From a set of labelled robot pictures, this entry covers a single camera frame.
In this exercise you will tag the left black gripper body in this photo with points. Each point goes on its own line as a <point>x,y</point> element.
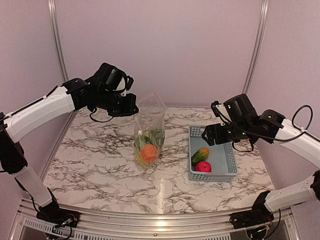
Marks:
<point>107,100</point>

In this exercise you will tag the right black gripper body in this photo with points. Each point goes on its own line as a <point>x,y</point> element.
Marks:
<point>239,132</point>

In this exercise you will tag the grey plastic basket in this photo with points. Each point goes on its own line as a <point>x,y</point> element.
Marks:
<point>221,158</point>

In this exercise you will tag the green orange toy cucumber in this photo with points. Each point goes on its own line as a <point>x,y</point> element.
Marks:
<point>200,155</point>

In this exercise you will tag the red toy apple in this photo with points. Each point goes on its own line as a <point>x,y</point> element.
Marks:
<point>203,166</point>

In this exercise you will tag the clear zip top bag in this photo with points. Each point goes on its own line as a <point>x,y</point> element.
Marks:
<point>149,129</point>

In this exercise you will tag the green toy cabbage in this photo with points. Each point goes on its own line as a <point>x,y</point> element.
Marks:
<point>140,142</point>

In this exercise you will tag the green toy bell pepper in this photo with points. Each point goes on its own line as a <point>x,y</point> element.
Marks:
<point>157,136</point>

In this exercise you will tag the yellow toy banana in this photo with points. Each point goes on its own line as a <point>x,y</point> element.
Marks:
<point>141,160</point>

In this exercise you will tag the orange toy orange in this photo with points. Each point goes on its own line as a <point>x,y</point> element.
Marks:
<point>149,153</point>

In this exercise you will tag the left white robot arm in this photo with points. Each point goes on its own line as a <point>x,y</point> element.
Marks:
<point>92,93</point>

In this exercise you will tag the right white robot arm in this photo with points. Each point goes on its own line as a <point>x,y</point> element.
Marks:
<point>271,127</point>

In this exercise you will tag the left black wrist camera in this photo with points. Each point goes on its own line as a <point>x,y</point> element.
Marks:
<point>109,78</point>

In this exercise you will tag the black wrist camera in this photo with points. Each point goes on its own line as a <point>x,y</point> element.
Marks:
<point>109,78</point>
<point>237,107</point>

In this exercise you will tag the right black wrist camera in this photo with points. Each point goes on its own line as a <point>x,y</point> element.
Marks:
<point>237,107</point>

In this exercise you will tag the front aluminium rail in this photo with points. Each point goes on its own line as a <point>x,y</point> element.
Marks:
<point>108,225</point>

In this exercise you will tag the left aluminium frame post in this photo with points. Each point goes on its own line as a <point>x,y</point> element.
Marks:
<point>57,39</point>

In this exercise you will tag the aluminium frame post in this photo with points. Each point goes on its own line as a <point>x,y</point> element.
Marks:
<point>261,28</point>
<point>57,39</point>

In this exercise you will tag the right aluminium frame post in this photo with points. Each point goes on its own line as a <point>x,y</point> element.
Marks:
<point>261,28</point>

